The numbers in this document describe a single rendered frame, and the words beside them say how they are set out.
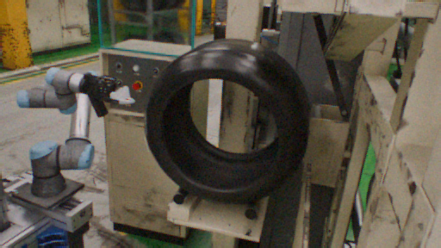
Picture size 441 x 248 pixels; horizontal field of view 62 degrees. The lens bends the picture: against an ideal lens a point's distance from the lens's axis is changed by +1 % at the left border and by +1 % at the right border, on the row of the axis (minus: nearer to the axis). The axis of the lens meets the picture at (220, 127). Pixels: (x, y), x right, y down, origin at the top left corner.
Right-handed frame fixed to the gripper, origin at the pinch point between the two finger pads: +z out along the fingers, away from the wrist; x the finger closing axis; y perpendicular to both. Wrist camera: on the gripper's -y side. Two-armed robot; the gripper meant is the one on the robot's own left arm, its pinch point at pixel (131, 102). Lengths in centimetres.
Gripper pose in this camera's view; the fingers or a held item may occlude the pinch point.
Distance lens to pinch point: 146.1
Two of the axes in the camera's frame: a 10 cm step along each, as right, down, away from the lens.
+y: 1.8, -8.9, -4.1
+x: 2.4, -3.6, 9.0
